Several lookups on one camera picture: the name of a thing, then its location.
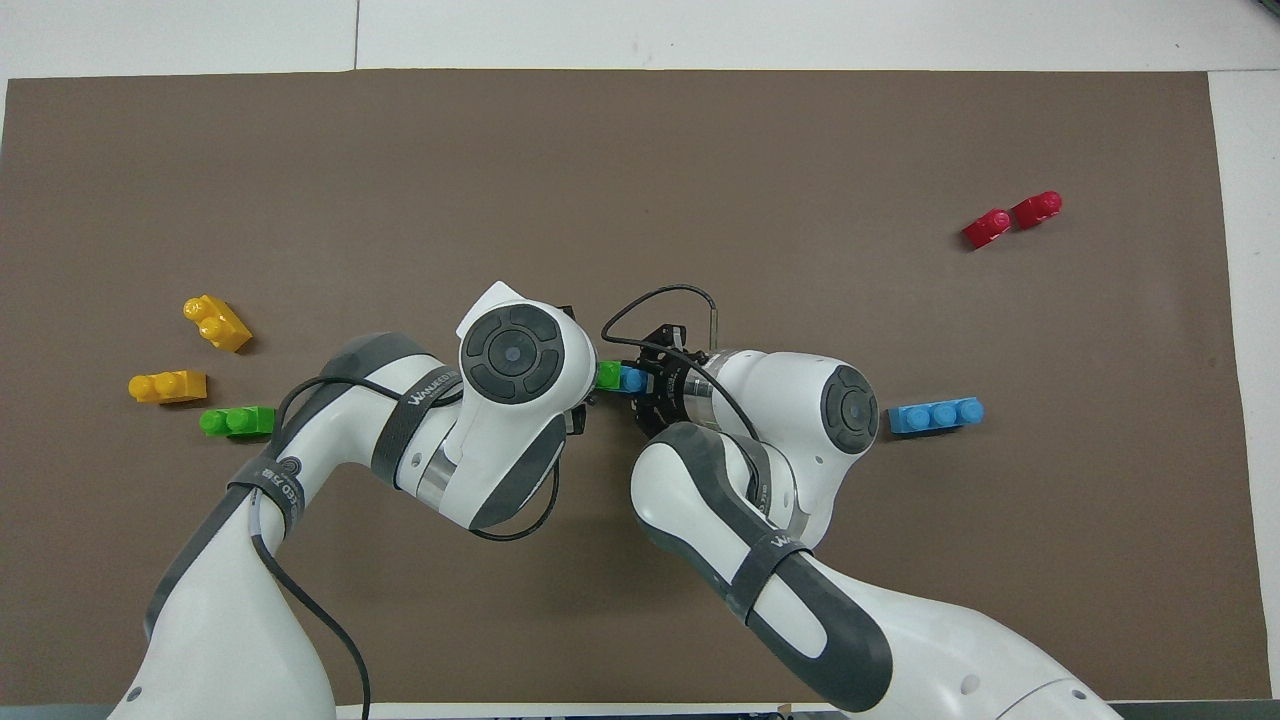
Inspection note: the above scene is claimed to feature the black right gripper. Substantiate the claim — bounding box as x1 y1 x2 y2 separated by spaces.
620 322 701 441

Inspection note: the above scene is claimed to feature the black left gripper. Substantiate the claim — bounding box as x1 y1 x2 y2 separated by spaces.
555 305 597 437

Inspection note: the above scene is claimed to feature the yellow two-stud block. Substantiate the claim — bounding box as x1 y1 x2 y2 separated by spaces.
183 295 253 353
128 370 208 404

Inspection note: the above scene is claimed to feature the red one-stud block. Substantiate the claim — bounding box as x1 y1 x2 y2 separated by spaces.
1012 191 1063 230
962 209 1012 250

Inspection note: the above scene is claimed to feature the brown paper mat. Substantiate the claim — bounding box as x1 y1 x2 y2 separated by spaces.
0 68 1273 706

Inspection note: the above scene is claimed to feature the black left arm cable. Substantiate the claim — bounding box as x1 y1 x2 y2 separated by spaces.
250 375 561 720

